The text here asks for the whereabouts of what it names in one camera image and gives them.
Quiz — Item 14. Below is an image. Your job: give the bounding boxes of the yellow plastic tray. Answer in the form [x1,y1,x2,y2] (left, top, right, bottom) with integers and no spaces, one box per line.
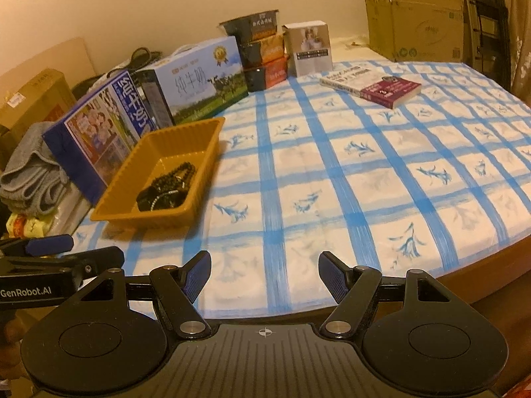
[91,117,225,229]

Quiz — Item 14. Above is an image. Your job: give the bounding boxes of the dark wooden bead necklace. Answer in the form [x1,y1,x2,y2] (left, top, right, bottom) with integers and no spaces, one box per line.
[147,161,198,209]

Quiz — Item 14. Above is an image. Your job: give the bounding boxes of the person's left hand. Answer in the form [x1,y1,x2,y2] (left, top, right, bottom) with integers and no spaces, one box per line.
[0,310,28,380]

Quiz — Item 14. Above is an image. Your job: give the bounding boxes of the yellow snack packet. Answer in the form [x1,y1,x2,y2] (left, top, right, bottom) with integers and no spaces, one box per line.
[5,213,54,239]

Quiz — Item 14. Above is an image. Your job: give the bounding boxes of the black watch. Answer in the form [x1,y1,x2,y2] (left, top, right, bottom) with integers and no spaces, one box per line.
[136,187,188,211]

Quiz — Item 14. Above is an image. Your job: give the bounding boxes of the grey folded towel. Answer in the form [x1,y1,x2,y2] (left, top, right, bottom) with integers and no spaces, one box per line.
[1,121,69,218]

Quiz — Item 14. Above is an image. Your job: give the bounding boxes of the blue checked bed sheet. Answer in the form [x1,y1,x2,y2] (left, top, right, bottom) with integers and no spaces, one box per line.
[74,62,530,318]

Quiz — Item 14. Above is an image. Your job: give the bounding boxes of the blue illustrated milk carton box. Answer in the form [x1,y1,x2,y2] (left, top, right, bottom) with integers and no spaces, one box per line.
[42,69,158,205]

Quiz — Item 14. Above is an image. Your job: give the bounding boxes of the brown cardboard box left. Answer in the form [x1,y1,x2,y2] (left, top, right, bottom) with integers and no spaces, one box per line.
[1,68,77,155]

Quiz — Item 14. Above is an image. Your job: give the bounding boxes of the maroon book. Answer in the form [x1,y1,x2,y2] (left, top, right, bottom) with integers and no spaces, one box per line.
[360,76,422,109]

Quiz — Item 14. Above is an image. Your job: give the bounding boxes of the white AutoCAD book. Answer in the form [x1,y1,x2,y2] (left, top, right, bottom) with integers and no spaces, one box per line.
[320,66,386,97]

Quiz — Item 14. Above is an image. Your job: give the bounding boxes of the light blue milk gift box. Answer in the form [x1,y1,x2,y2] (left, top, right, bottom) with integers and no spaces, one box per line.
[136,36,248,128]

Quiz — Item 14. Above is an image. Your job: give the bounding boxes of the bottom red instant noodle bowl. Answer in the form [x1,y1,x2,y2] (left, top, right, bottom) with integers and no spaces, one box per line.
[244,56,288,93]

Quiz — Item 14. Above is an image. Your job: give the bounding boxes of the small white product box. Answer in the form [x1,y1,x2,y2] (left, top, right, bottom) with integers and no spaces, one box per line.
[283,21,333,77]

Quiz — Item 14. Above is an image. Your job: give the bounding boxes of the middle orange instant noodle bowl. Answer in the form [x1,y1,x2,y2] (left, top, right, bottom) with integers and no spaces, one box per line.
[239,33,284,69]

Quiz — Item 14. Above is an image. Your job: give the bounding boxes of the top black instant noodle bowl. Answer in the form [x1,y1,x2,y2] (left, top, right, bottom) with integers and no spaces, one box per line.
[219,9,278,45]

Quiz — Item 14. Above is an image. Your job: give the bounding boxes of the open cardboard box right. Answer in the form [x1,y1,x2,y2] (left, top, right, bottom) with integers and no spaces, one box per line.
[364,0,464,62]

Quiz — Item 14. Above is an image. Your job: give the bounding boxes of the beige curtain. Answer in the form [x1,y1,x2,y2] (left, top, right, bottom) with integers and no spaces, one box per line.
[505,0,530,104]

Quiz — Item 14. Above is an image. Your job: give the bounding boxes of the black cable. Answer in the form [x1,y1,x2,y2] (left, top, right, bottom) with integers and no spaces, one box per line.
[71,47,163,101]

